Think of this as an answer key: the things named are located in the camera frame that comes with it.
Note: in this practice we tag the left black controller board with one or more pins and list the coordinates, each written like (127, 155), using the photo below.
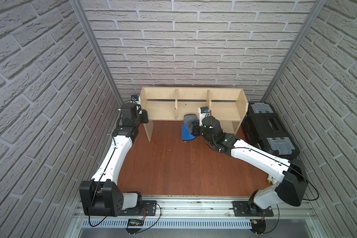
(134, 226)

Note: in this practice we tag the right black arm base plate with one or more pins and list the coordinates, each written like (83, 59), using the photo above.
(247, 209)

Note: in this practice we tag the aluminium corner post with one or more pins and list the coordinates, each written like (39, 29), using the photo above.
(84, 21)
(308, 23)

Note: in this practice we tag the blue and grey cloth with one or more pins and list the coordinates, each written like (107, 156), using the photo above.
(187, 127)

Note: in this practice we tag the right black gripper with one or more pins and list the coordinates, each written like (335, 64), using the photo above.
(196, 127)

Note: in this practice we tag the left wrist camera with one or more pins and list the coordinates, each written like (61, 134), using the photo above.
(135, 98)

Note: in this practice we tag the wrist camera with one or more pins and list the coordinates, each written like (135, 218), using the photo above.
(135, 98)
(204, 112)

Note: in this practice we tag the right black controller board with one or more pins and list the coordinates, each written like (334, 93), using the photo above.
(258, 227)

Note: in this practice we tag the light wooden bookshelf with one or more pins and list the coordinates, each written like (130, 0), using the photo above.
(228, 105)

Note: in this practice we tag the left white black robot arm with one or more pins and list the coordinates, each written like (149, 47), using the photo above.
(100, 196)

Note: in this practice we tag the white vented cable duct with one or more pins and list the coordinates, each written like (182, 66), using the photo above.
(166, 223)

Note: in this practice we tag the left aluminium corner post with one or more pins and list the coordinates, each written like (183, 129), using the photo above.
(84, 21)

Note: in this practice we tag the black controller board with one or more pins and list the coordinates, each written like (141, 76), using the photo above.
(134, 226)
(258, 227)

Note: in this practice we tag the right aluminium corner post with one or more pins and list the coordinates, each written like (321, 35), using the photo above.
(308, 23)

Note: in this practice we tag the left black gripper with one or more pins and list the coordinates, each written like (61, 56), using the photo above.
(143, 117)

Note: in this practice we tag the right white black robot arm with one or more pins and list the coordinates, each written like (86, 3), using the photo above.
(291, 181)

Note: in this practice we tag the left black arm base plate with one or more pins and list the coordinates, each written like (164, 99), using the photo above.
(147, 208)

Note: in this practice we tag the black toolbox grey latches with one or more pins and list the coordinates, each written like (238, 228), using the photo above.
(264, 130)

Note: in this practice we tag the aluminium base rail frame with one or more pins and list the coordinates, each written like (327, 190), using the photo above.
(287, 222)

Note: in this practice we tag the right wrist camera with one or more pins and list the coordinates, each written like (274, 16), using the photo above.
(204, 112)

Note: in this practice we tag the white pvc pipe fitting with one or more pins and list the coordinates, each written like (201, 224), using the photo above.
(270, 180)

